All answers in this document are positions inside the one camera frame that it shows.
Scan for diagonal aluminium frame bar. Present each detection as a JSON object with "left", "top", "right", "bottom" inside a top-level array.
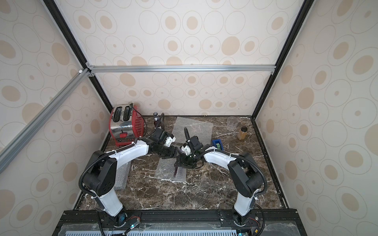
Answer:
[{"left": 1, "top": 68, "right": 90, "bottom": 172}]

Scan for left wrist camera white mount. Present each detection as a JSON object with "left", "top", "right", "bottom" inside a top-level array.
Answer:
[{"left": 164, "top": 135, "right": 176, "bottom": 147}]

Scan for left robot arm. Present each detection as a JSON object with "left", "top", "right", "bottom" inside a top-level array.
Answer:
[{"left": 78, "top": 128, "right": 177, "bottom": 217}]

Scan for stack of bubble wrap sheets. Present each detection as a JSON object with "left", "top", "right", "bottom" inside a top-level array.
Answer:
[{"left": 172, "top": 117, "right": 213, "bottom": 145}]

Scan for blue tape dispenser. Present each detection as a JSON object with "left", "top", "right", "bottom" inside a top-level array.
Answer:
[{"left": 212, "top": 139, "right": 224, "bottom": 150}]

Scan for red and chrome toaster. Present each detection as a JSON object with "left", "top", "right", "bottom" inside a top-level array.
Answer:
[{"left": 109, "top": 103, "right": 145, "bottom": 147}]

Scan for black toaster power cord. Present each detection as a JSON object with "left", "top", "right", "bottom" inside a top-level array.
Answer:
[{"left": 129, "top": 102, "right": 148, "bottom": 133}]

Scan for brown spice jar black lid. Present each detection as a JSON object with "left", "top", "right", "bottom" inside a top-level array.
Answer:
[{"left": 237, "top": 126, "right": 248, "bottom": 141}]

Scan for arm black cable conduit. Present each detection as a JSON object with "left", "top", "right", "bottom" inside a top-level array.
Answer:
[
  {"left": 78, "top": 112, "right": 165, "bottom": 197},
  {"left": 183, "top": 126, "right": 268, "bottom": 198}
]

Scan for black frame post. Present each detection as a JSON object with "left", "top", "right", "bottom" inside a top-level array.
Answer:
[
  {"left": 42, "top": 0, "right": 113, "bottom": 112},
  {"left": 251, "top": 0, "right": 315, "bottom": 121}
]

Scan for black right frame post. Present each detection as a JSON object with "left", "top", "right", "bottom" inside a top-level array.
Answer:
[{"left": 251, "top": 0, "right": 315, "bottom": 121}]

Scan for black left frame post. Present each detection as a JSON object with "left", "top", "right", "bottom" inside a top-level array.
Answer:
[{"left": 42, "top": 0, "right": 113, "bottom": 112}]

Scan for bubble wrap sheet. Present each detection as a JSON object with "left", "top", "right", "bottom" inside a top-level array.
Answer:
[
  {"left": 154, "top": 158, "right": 187, "bottom": 183},
  {"left": 114, "top": 162, "right": 131, "bottom": 190}
]

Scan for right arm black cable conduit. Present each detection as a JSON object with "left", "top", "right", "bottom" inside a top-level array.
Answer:
[{"left": 183, "top": 126, "right": 268, "bottom": 198}]

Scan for clear drinking glass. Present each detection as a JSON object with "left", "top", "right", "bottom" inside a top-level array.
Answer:
[{"left": 226, "top": 117, "right": 239, "bottom": 131}]

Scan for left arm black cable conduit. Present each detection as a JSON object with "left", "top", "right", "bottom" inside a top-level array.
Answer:
[{"left": 78, "top": 112, "right": 165, "bottom": 197}]

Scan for horizontal aluminium frame bar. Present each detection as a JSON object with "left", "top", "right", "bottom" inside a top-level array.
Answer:
[{"left": 89, "top": 65, "right": 276, "bottom": 73}]

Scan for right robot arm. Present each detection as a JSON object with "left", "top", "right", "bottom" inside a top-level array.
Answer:
[{"left": 176, "top": 136, "right": 268, "bottom": 217}]

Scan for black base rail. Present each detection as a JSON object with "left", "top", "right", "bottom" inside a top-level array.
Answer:
[{"left": 53, "top": 208, "right": 306, "bottom": 236}]

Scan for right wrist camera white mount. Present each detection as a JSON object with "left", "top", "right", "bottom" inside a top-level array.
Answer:
[{"left": 181, "top": 145, "right": 192, "bottom": 156}]

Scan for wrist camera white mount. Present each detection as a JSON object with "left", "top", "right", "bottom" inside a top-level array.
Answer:
[
  {"left": 181, "top": 145, "right": 192, "bottom": 156},
  {"left": 164, "top": 135, "right": 176, "bottom": 147}
]

